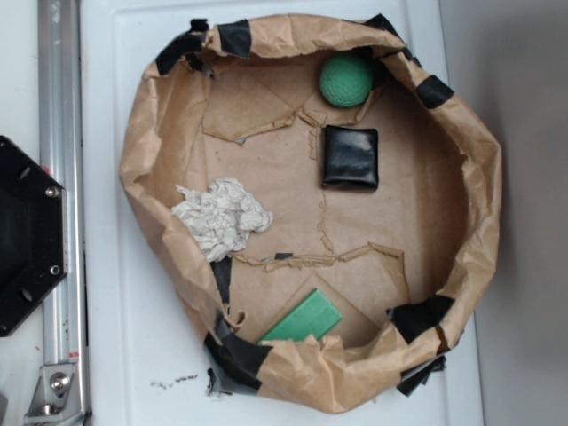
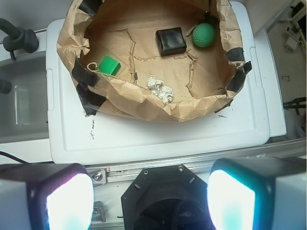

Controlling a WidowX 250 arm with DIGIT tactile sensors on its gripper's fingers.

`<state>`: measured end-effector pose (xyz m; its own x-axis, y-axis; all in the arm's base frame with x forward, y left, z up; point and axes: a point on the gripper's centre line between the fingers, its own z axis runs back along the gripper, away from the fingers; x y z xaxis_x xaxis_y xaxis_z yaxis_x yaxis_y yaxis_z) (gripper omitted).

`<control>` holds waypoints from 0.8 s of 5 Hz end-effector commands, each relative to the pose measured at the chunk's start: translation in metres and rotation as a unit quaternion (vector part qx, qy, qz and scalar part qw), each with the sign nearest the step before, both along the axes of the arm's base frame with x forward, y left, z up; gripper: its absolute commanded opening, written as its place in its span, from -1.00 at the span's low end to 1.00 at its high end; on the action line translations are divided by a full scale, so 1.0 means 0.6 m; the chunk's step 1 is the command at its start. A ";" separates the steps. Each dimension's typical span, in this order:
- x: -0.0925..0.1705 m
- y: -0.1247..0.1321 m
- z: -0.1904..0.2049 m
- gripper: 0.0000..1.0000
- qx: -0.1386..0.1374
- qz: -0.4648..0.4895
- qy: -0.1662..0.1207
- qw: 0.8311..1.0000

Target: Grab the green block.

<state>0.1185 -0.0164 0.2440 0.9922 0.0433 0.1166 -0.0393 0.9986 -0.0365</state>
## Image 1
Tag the brown paper bag bin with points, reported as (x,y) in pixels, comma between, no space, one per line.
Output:
(405,265)

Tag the green dimpled ball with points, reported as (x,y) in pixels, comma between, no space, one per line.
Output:
(346,80)

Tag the crumpled white paper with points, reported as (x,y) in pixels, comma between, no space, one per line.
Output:
(221,219)

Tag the black leather pouch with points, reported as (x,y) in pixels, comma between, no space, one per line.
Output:
(350,160)

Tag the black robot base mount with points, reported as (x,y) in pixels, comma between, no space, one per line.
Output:
(33,250)

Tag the aluminium extrusion rail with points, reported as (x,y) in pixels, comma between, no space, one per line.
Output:
(65,337)

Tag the metal corner bracket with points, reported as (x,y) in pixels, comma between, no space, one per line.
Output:
(56,397)

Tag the green rectangular block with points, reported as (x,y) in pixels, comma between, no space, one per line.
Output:
(315,315)

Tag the white tray board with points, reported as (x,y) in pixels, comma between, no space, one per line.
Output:
(147,365)

